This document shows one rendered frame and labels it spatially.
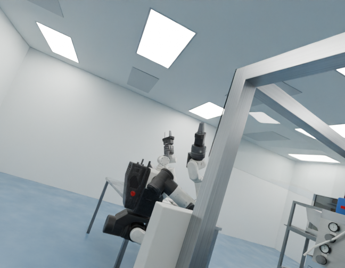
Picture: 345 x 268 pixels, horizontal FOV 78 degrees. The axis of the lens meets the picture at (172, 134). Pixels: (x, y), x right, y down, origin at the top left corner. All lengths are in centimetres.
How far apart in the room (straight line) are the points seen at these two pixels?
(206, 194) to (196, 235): 12
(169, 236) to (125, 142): 504
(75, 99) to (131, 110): 137
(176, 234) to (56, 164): 519
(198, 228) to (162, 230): 11
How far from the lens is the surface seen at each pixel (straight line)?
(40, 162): 586
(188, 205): 131
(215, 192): 71
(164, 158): 149
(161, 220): 70
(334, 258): 120
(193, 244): 73
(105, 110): 575
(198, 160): 127
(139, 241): 154
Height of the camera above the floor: 127
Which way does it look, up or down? 9 degrees up
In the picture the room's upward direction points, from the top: 19 degrees clockwise
